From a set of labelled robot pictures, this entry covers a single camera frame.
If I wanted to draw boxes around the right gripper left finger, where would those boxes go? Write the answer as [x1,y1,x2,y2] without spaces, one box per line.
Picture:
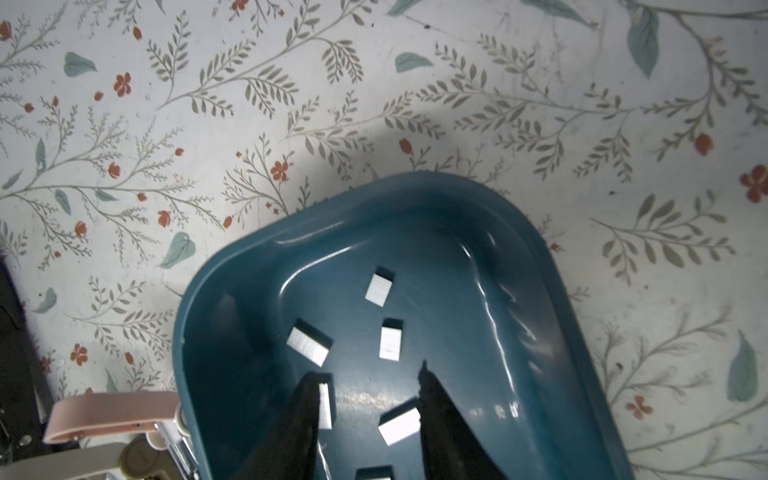
[230,372,321,480]

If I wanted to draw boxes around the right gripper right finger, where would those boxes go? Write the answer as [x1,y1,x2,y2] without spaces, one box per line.
[418,361,507,479]

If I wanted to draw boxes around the beige mini stapler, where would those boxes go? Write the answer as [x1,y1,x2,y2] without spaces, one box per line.
[1,437,184,479]

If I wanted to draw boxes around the pink mini stapler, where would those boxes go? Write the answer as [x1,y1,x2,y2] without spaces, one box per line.
[43,391,201,479]

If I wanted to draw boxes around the black stapler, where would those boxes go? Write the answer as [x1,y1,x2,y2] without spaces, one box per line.
[1,265,52,466]

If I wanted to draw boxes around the staple strip four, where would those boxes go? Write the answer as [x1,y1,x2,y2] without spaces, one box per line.
[378,398,421,446]

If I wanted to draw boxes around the staple strip five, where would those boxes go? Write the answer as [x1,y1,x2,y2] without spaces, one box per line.
[318,374,334,430]

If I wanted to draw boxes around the staple strip six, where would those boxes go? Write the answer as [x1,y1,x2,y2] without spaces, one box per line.
[355,466,394,480]

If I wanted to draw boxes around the staple strip three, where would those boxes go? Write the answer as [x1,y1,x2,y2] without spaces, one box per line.
[286,319,333,367]

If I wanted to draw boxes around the staple strip two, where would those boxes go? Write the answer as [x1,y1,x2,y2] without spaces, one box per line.
[379,318,404,362]

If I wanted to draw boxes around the teal plastic tray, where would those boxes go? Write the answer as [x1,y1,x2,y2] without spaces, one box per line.
[173,172,632,479]

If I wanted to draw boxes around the staple strip one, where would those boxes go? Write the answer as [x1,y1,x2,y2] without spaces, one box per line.
[365,267,394,307]

